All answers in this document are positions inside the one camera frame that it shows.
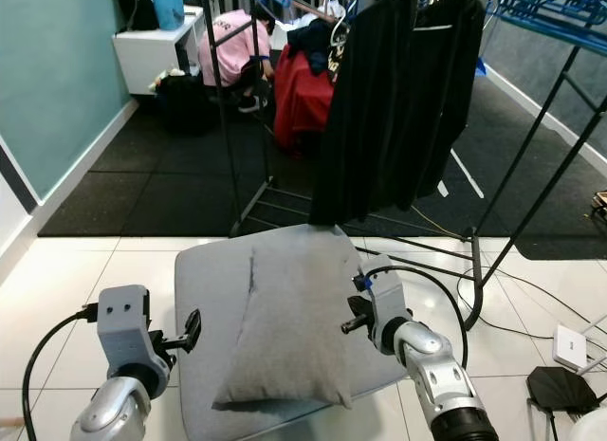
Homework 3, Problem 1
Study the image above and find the blue plastic hangers bunch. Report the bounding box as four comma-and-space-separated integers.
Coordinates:
484, 0, 607, 57

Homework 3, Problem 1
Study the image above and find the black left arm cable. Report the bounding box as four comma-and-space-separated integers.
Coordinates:
23, 303, 101, 441

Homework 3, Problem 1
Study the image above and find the black metal clothes rack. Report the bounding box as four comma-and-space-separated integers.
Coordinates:
207, 0, 607, 333

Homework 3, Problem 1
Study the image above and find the black backpack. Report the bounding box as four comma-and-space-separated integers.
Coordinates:
156, 71, 221, 136

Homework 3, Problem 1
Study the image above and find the red cloth covered furniture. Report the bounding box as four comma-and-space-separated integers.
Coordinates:
272, 45, 339, 157

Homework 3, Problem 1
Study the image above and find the white router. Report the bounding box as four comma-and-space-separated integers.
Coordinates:
552, 313, 607, 375

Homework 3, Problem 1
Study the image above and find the black rubber floor mat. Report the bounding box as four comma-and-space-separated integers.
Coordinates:
37, 73, 607, 262

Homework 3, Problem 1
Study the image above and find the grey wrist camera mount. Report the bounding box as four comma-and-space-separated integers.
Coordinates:
97, 285, 169, 379
355, 265, 411, 355

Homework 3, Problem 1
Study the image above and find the black hanging garment white tag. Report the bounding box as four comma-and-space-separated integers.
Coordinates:
398, 0, 487, 212

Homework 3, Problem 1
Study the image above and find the dark clothes pile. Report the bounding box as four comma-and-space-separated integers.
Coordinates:
285, 17, 347, 82

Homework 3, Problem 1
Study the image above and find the white desk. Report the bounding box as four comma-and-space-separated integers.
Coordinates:
112, 5, 206, 96

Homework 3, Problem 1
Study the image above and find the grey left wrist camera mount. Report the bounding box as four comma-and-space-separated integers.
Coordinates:
97, 285, 169, 379

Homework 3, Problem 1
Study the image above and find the person in pink shirt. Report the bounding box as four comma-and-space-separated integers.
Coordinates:
198, 7, 276, 115

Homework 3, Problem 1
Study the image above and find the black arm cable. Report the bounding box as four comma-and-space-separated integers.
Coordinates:
23, 303, 101, 441
365, 265, 469, 368

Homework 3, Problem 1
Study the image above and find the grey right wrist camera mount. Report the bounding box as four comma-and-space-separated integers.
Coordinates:
355, 265, 411, 355

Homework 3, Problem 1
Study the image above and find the blue bag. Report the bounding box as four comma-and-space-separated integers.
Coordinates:
151, 0, 193, 32

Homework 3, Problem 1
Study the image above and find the long black hanging garment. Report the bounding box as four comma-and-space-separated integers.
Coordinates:
308, 0, 420, 228

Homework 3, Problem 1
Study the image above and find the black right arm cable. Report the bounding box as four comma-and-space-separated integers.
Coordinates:
365, 265, 469, 368

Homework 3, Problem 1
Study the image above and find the black flat device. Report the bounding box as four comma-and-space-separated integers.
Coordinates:
526, 365, 601, 413

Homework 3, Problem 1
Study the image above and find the grey pillow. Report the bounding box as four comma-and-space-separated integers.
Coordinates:
212, 238, 355, 412

